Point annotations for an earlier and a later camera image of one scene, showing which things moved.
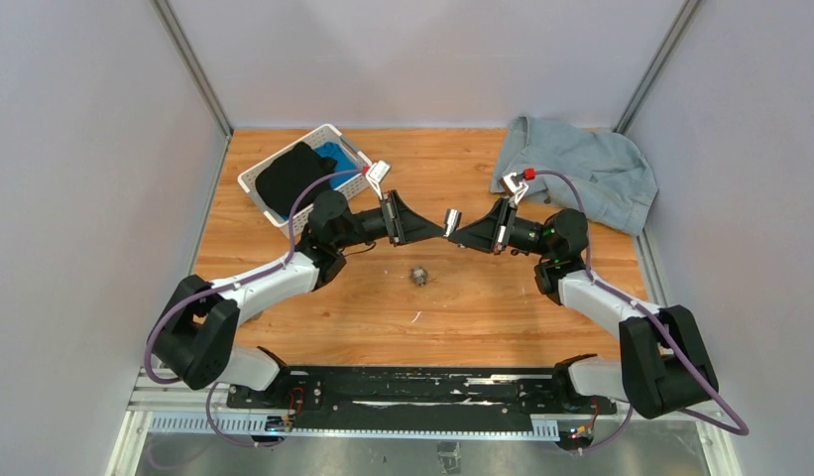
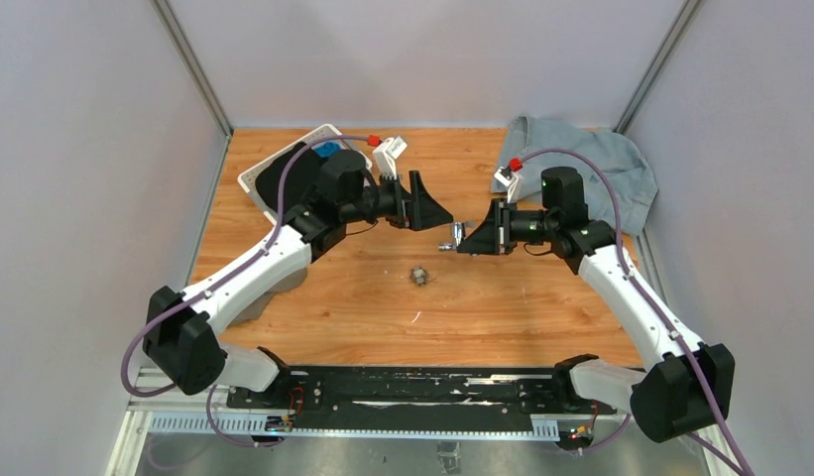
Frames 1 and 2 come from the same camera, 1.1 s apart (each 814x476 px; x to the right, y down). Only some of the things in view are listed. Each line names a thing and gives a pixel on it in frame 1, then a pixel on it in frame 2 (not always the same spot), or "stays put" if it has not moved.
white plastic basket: (324, 134) stays put
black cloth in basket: (283, 180) stays put
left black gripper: (407, 227) → (416, 210)
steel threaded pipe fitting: (418, 275) stays put
